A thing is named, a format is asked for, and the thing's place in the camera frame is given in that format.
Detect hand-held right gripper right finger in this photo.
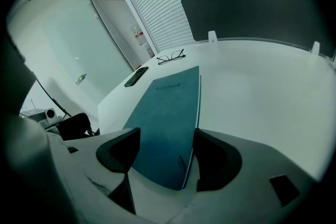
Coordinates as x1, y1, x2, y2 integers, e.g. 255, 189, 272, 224
167, 127, 321, 224

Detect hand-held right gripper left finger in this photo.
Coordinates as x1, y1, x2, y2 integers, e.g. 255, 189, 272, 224
46, 127, 142, 224

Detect teal notebook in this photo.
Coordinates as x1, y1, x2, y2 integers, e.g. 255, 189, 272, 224
122, 66, 202, 191

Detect black office chair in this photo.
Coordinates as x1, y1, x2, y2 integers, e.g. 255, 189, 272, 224
56, 112, 101, 141

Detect white projector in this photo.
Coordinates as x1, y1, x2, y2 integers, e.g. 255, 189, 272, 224
19, 107, 59, 125

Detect black smartphone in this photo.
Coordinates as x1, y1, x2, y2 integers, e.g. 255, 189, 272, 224
123, 66, 149, 88

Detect frosted glass door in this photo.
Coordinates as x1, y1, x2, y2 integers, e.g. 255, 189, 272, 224
41, 0, 134, 103

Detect black-framed eyeglasses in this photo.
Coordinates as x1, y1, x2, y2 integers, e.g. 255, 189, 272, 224
156, 49, 186, 65

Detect dark grey desk partition panel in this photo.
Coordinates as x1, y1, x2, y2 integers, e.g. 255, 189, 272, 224
180, 0, 336, 63

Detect black cable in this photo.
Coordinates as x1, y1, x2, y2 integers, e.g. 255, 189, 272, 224
36, 78, 72, 117

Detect red and white wall sign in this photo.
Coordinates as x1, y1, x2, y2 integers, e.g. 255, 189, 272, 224
133, 24, 144, 46

